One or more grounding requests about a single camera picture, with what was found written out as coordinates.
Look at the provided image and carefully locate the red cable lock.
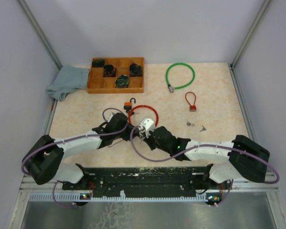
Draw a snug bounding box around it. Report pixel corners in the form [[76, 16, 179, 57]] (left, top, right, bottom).
[[128, 104, 159, 127]]

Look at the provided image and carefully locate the orange black padlock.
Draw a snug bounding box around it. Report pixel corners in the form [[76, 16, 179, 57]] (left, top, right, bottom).
[[123, 98, 136, 113]]

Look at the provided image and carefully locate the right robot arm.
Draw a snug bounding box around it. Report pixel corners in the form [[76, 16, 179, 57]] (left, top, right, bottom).
[[134, 126, 270, 189]]

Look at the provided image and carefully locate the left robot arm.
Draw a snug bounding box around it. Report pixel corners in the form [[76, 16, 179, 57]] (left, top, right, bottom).
[[21, 113, 133, 189]]

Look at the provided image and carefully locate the silver key bunch middle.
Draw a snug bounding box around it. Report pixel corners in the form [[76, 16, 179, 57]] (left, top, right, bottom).
[[186, 121, 195, 127]]

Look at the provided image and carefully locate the black yellow rolled item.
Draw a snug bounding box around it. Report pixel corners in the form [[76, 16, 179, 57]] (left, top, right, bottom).
[[115, 74, 130, 88]]

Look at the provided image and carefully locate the wooden compartment tray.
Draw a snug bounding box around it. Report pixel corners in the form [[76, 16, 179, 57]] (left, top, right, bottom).
[[86, 57, 145, 94]]

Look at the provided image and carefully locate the black rolled item right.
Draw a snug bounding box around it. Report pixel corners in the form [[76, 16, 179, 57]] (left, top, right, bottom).
[[129, 63, 143, 77]]

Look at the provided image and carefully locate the black rolled item far left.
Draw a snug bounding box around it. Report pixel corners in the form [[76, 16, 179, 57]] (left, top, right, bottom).
[[92, 59, 105, 68]]

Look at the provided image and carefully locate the grey blue cloth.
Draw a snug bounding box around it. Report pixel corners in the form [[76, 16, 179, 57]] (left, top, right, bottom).
[[46, 65, 90, 102]]

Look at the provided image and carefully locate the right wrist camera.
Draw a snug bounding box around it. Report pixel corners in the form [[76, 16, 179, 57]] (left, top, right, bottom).
[[139, 117, 156, 138]]

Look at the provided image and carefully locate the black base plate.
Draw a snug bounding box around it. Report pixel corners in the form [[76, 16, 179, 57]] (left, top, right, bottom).
[[62, 167, 231, 198]]

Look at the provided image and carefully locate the green cable lock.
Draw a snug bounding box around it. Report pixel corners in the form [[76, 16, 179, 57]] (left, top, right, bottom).
[[165, 62, 195, 93]]

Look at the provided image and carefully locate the red cable padlock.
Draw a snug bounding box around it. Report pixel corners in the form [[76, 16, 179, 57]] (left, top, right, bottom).
[[184, 92, 197, 112]]

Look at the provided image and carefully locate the grey slotted cable duct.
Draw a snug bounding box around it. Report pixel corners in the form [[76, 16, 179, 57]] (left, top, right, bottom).
[[28, 190, 232, 203]]

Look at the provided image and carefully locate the aluminium frame post right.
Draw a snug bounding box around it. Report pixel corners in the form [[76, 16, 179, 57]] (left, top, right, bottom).
[[230, 0, 272, 70]]

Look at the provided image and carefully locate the aluminium frame post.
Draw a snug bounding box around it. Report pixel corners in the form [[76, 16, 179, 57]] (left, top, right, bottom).
[[230, 0, 272, 70], [16, 0, 62, 70]]

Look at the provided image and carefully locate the aluminium frame post left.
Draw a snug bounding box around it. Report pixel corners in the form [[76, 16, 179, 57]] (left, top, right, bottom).
[[16, 0, 62, 70]]

